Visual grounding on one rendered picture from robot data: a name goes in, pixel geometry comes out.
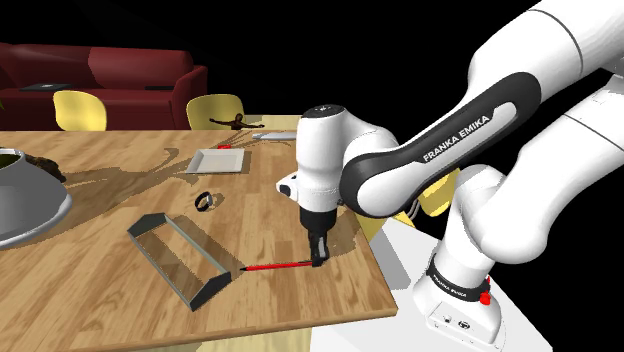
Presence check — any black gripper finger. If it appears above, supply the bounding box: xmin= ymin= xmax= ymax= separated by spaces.
xmin=307 ymin=231 xmax=331 ymax=268

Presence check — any red pen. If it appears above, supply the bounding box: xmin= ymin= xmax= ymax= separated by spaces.
xmin=239 ymin=260 xmax=316 ymax=273

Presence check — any wooden table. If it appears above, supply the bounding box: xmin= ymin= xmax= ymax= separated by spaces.
xmin=0 ymin=113 xmax=399 ymax=352

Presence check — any flat grey oblong object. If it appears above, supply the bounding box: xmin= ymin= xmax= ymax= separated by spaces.
xmin=251 ymin=130 xmax=299 ymax=142

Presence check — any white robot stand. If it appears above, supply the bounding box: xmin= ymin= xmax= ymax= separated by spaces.
xmin=309 ymin=216 xmax=555 ymax=352

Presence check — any white square plate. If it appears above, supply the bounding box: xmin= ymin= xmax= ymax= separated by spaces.
xmin=184 ymin=147 xmax=246 ymax=175

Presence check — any yellow chair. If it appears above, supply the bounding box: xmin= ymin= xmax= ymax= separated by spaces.
xmin=51 ymin=89 xmax=108 ymax=132
xmin=185 ymin=93 xmax=246 ymax=131
xmin=354 ymin=167 xmax=462 ymax=243

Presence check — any brown figure with spread arms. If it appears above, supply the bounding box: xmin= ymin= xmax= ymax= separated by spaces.
xmin=208 ymin=112 xmax=266 ymax=131

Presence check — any grey rectangular tray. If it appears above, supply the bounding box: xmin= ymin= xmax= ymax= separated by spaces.
xmin=127 ymin=211 xmax=233 ymax=313

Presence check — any dark red sofa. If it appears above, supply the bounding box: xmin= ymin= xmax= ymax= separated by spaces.
xmin=0 ymin=42 xmax=209 ymax=131

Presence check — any dark brown lumpy object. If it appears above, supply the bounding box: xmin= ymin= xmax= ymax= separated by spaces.
xmin=23 ymin=152 xmax=67 ymax=184

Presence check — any large grey plant pot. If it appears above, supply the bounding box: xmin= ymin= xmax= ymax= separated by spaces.
xmin=0 ymin=147 xmax=74 ymax=251

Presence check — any black ring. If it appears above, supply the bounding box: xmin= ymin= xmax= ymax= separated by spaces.
xmin=194 ymin=191 xmax=215 ymax=213

